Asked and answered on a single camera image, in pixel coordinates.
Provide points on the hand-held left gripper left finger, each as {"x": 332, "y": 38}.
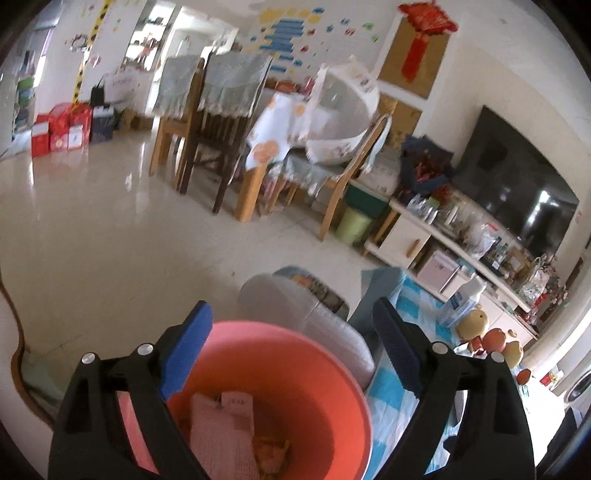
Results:
{"x": 184, "y": 355}

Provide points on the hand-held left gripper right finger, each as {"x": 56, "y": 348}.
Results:
{"x": 399, "y": 350}

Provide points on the pale paper packet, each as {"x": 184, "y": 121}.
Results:
{"x": 221, "y": 434}

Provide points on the large white mailer blue print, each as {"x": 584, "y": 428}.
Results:
{"x": 268, "y": 300}

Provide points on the orange plastic bucket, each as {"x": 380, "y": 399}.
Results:
{"x": 300, "y": 392}

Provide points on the blue white checked tablecloth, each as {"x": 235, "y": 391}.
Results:
{"x": 392, "y": 415}

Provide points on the small yellow pear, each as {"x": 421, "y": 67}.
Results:
{"x": 472, "y": 325}

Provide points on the white bottle blue label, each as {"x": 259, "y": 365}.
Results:
{"x": 464, "y": 300}

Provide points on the white storage box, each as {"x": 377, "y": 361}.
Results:
{"x": 438, "y": 272}

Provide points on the red apple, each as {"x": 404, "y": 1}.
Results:
{"x": 494, "y": 340}

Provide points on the colourful printed package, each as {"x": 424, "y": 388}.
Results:
{"x": 323, "y": 288}

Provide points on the white tv cabinet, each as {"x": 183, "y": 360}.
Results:
{"x": 406, "y": 240}

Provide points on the orange tangerine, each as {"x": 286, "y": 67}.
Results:
{"x": 522, "y": 376}

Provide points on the light green waste bin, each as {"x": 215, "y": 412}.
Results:
{"x": 353, "y": 226}

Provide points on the clear plastic bag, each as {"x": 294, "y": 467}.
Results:
{"x": 482, "y": 240}

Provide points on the dark green box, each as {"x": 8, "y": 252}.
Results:
{"x": 367, "y": 198}

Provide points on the clear gift bag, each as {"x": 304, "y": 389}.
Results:
{"x": 538, "y": 279}

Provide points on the wooden dining table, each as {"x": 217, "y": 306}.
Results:
{"x": 249, "y": 194}

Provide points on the washing machine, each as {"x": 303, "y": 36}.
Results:
{"x": 575, "y": 392}

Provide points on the wooden chair with white towel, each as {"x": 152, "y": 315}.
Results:
{"x": 351, "y": 170}

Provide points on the dark blue flower bouquet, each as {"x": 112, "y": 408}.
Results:
{"x": 427, "y": 161}

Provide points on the black television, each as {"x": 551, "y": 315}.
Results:
{"x": 517, "y": 184}

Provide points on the dark blue gift bag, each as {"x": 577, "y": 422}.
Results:
{"x": 102, "y": 124}

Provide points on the white mesh food cover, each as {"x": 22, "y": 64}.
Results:
{"x": 341, "y": 110}

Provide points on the white orange printed table cloth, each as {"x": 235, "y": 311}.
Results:
{"x": 277, "y": 124}

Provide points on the red gift boxes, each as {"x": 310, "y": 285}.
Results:
{"x": 64, "y": 129}

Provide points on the dark wooden chair lace cover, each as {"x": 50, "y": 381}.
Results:
{"x": 231, "y": 92}

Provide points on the light wooden chair lace cover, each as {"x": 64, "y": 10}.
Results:
{"x": 178, "y": 87}

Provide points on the black bag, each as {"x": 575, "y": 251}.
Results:
{"x": 98, "y": 92}

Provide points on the red chinese knot decoration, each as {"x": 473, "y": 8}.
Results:
{"x": 427, "y": 23}

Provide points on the small brown wall panel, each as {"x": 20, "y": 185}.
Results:
{"x": 401, "y": 120}

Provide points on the large brown wall panel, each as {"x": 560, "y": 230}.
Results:
{"x": 397, "y": 60}

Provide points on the wall shelf with items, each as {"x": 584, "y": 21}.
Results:
{"x": 25, "y": 92}

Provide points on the blue wall stickers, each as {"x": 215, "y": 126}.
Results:
{"x": 286, "y": 32}

